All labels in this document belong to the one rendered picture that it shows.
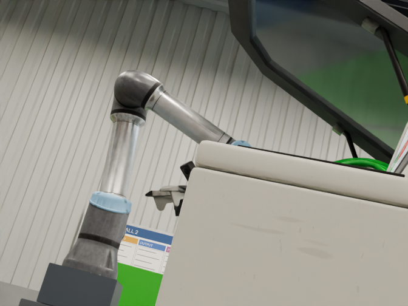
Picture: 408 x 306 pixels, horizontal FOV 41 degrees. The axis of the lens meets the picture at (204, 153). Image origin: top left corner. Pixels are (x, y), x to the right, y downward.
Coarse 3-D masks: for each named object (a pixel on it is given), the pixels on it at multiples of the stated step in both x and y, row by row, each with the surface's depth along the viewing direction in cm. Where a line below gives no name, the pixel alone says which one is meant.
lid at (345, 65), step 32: (256, 0) 178; (288, 0) 164; (320, 0) 152; (352, 0) 138; (256, 32) 196; (288, 32) 179; (320, 32) 164; (352, 32) 152; (256, 64) 213; (288, 64) 196; (320, 64) 179; (352, 64) 164; (384, 64) 152; (320, 96) 196; (352, 96) 179; (384, 96) 164; (352, 128) 194; (384, 128) 179; (384, 160) 193
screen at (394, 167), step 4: (404, 136) 105; (404, 140) 100; (400, 144) 108; (404, 144) 95; (400, 148) 102; (404, 148) 91; (396, 152) 108; (400, 152) 97; (404, 152) 87; (396, 156) 102; (400, 156) 93; (404, 156) 85; (396, 160) 97; (400, 160) 89; (404, 160) 82; (392, 164) 104; (396, 164) 93; (400, 164) 87; (404, 164) 80; (392, 168) 99; (396, 168) 89; (400, 168) 83; (404, 168) 80; (396, 172) 86; (400, 172) 82
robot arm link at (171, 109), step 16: (128, 80) 162; (144, 80) 161; (128, 96) 163; (144, 96) 160; (160, 96) 161; (160, 112) 162; (176, 112) 161; (192, 112) 162; (192, 128) 160; (208, 128) 161; (240, 144) 159
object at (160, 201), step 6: (150, 192) 158; (156, 192) 159; (162, 192) 160; (168, 192) 160; (156, 198) 159; (162, 198) 160; (168, 198) 161; (156, 204) 159; (162, 204) 160; (162, 210) 159
